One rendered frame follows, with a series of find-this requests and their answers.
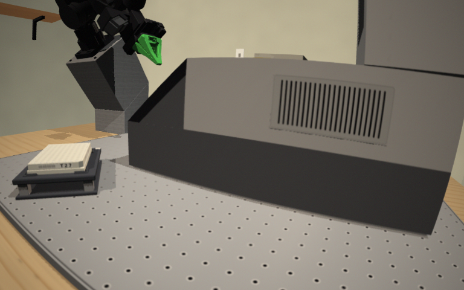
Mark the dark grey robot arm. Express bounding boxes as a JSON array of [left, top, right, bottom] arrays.
[[55, 0, 146, 59]]

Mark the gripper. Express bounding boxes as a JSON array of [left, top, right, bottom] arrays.
[[123, 19, 166, 65]]

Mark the cream well plate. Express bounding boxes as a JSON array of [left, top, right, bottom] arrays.
[[254, 53, 307, 60]]

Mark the white well pcr plate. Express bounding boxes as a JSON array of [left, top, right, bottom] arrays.
[[27, 143, 92, 175]]

